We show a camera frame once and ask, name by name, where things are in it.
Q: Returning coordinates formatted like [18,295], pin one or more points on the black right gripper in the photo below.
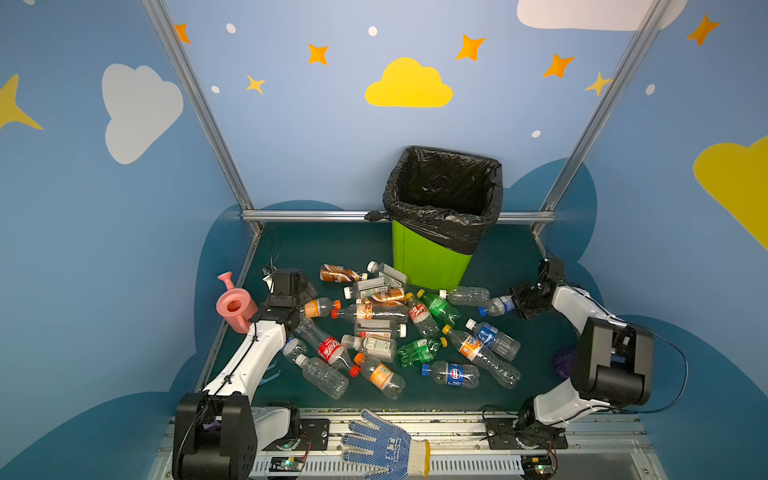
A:
[527,297]

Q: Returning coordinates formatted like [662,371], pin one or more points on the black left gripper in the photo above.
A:
[288,298]

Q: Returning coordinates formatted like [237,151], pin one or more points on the blue-cap clear water bottle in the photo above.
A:
[497,306]

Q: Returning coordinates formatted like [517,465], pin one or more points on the orange-cap clear bottle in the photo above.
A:
[320,307]

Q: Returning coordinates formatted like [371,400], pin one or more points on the brown nescafe bottle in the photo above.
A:
[340,274]

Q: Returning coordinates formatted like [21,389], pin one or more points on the clear ribbed white-cap bottle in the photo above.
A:
[466,296]

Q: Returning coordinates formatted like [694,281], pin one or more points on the red label cola bottle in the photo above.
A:
[331,350]

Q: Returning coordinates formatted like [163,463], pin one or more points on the clear white-cap bottle front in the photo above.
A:
[315,370]

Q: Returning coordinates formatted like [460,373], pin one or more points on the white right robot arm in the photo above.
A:
[612,364]

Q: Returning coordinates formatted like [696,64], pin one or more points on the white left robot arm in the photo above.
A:
[217,434]

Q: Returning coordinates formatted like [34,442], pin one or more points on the green plastic trash bin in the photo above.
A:
[426,263]

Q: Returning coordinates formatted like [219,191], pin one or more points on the black bin liner bag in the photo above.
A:
[448,197]

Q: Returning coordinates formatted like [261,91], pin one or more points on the pink watering can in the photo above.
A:
[235,305]

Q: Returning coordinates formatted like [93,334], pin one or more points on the clear flat white-cap bottle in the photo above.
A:
[365,288]

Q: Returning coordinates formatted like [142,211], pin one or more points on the yellow-cap orange label bottle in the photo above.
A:
[472,349]

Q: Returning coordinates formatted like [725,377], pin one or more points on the red-cap orange tea bottle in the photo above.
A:
[371,311]

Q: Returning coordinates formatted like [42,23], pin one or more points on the red label flat bottle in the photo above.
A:
[386,329]

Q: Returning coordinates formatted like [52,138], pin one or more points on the green sprite bottle upper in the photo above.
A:
[440,308]

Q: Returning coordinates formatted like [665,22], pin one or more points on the blue plastic toy fork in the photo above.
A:
[272,373]

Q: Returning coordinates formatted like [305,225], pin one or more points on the brown coffee bottle middle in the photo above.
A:
[390,297]

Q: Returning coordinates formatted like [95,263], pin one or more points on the clear square white-cap bottle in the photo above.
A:
[392,277]

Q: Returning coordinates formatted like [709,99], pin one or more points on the white-cap green label bottle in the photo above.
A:
[382,348]

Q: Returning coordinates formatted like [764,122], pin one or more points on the yellow-cap red label bottle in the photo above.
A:
[421,318]

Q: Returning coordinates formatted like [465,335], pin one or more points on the pepsi blue label bottle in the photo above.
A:
[451,374]

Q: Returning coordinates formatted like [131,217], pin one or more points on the crushed green bottle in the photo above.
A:
[420,351]

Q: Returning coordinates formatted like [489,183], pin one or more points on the orange-cap orange label bottle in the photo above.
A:
[382,377]

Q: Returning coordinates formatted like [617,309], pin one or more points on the blue dotted work glove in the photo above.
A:
[386,448]

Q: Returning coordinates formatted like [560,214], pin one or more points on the aluminium back frame rail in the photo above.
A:
[262,215]

